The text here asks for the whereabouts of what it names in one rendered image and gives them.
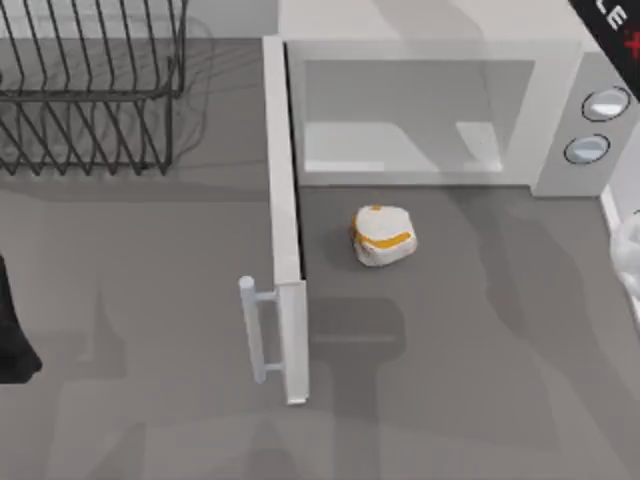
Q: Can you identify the dark wire dish rack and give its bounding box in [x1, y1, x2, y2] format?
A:
[0, 0, 191, 177]

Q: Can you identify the pale microwave oven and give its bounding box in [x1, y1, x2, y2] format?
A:
[277, 0, 640, 199]

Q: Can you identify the white microwave door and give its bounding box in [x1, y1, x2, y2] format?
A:
[261, 34, 311, 407]

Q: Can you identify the large round microwave knob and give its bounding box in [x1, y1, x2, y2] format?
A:
[580, 85, 632, 123]

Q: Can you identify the pale blue door handle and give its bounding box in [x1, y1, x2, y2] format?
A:
[237, 275, 281, 385]

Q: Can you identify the white and orange wrapped bread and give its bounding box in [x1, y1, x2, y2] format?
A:
[349, 204, 417, 268]

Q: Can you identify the small round microwave knob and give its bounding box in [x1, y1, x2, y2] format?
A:
[563, 133, 612, 165]

